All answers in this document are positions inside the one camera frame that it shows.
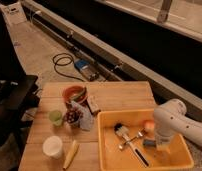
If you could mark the brown rectangular box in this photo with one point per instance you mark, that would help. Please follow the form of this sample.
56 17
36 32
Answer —
93 105

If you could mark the orange bowl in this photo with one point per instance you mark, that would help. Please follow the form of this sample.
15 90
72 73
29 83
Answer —
71 91

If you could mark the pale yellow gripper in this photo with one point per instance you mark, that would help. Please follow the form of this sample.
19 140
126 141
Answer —
162 145

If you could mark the metal spoon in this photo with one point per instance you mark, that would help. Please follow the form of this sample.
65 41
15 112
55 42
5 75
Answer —
139 135

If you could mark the green item in bowl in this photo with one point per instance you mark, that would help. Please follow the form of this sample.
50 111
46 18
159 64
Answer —
77 96

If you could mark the dish brush with black handle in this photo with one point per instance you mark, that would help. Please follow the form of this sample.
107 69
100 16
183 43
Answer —
122 131

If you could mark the blue and grey floor device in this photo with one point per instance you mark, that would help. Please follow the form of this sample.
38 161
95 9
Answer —
87 70

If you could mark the yellow plastic tray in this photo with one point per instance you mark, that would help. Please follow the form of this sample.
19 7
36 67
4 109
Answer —
113 159

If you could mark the orange round fruit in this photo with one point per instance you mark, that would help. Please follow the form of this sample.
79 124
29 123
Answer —
149 125

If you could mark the white paper cup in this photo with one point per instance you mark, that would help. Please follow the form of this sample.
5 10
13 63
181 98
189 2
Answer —
53 147

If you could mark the white box on floor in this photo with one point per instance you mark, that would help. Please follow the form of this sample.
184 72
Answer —
14 14

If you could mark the blue sponge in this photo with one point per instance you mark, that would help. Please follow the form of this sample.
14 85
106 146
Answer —
149 143

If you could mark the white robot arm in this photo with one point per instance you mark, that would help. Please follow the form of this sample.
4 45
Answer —
170 119

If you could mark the small dark patterned cup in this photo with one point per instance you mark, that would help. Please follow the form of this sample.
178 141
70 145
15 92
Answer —
72 117

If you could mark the green plastic cup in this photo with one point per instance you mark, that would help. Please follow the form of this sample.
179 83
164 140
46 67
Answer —
56 117

